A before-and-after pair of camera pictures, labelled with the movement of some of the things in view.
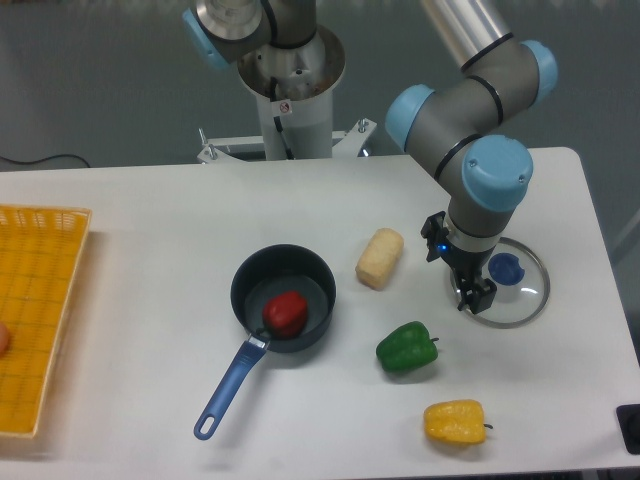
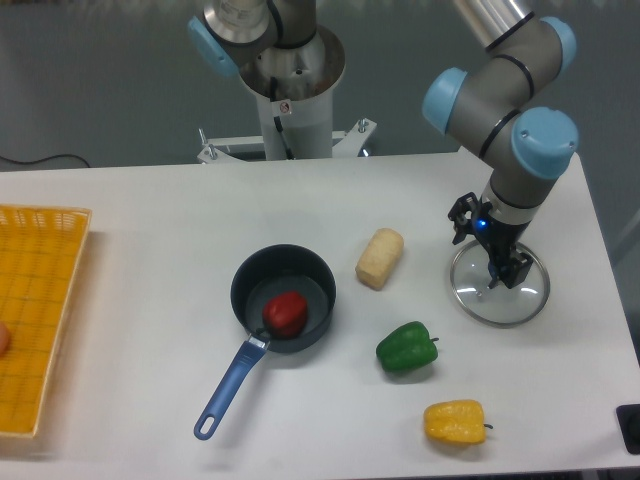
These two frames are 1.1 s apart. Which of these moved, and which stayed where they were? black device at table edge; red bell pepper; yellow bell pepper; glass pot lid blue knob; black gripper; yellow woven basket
Moved: glass pot lid blue knob; black gripper
Stayed: black device at table edge; yellow bell pepper; red bell pepper; yellow woven basket
